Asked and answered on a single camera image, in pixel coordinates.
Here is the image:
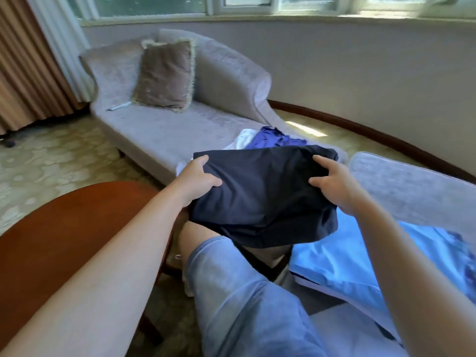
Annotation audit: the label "person's right leg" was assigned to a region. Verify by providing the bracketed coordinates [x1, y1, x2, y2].
[178, 221, 223, 266]

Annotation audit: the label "person's left hand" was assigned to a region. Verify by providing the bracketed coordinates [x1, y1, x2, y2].
[173, 154, 223, 208]

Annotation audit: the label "beige curtain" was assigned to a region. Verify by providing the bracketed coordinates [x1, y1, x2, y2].
[0, 0, 84, 135]

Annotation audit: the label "brown fringed cushion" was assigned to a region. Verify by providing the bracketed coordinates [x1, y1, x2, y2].
[132, 38, 197, 112]

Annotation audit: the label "person's left forearm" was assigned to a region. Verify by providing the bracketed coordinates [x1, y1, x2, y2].
[0, 191, 193, 357]

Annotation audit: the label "grey velvet chaise sofa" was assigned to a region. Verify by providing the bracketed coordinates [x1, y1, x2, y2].
[79, 28, 351, 187]

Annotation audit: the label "white T-shirt dark print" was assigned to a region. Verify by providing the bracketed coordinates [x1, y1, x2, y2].
[176, 128, 258, 177]

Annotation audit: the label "white sheer curtain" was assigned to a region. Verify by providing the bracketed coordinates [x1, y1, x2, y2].
[26, 0, 97, 103]

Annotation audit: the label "blue denim shorts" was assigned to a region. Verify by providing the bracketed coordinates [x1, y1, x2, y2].
[183, 236, 330, 357]

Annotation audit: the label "round wooden table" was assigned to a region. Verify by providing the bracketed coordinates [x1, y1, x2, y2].
[0, 180, 177, 351]

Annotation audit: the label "white framed window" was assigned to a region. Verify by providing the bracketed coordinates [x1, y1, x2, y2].
[63, 0, 476, 25]

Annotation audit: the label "dark wooden baseboard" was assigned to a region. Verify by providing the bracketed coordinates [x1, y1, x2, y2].
[268, 99, 476, 183]

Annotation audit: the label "person's right hand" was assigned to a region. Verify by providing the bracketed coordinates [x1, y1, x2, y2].
[308, 154, 370, 217]

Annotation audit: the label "navy T-shirt white chest emblem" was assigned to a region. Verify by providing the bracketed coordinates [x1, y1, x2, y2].
[187, 145, 340, 249]

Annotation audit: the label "grey splatter print T-shirt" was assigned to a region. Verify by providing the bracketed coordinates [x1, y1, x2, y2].
[308, 302, 406, 357]

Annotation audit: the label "plain royal blue T-shirt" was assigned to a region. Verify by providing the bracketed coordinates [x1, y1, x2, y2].
[244, 126, 308, 151]

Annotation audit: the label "light blue gradient splatter T-shirt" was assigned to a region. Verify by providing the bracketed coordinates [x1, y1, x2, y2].
[289, 210, 476, 326]

